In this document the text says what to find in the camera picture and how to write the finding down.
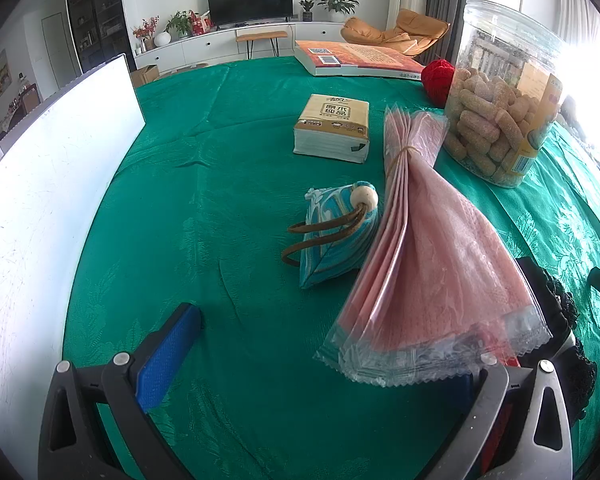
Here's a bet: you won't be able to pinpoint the wooden stool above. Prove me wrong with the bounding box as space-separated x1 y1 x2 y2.
236 30 289 59

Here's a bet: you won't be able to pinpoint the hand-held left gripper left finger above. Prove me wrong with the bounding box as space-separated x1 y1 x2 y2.
39 302 203 480

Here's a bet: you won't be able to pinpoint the blue patterned pouch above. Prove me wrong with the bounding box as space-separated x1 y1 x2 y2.
281 181 383 291

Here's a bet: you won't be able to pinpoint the clear plastic snack jar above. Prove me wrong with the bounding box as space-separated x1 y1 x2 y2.
442 0 568 189

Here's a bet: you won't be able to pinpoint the green satin tablecloth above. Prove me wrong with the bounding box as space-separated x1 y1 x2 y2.
62 55 600 480

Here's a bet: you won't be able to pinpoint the bundle of pink packets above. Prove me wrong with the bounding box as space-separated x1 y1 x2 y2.
315 105 553 388

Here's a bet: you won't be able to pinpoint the white board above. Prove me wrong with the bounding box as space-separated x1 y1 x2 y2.
0 53 147 480

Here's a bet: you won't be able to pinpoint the white television cabinet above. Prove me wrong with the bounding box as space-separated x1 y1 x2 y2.
132 20 351 73

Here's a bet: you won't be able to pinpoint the red flower branches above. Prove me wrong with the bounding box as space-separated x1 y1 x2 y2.
132 16 160 51

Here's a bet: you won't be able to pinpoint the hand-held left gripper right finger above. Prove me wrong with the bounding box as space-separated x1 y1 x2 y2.
430 357 573 480

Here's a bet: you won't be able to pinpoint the black lace cloth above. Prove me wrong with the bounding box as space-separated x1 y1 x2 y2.
515 256 598 423

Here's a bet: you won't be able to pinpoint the red yarn ball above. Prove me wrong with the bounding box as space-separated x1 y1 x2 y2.
420 59 457 108

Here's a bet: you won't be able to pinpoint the dark display shelf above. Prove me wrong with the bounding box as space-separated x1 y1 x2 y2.
65 0 133 73

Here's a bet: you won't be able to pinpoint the framed wall picture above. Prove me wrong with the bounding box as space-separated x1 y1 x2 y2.
0 49 13 96

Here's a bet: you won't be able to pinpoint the large potted green plant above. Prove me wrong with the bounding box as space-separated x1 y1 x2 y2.
317 0 360 23

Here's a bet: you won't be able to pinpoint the yellow tissue pack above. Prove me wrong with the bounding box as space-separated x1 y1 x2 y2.
292 93 371 164

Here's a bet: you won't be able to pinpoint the brown cardboard box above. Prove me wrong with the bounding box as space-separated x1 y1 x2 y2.
130 64 160 88

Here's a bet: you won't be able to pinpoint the orange lounge chair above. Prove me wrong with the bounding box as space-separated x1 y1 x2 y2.
340 8 451 57

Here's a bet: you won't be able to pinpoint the orange book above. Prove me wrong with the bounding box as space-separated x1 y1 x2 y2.
294 40 426 81

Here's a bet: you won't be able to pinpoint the black television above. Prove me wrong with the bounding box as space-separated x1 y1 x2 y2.
206 0 295 27

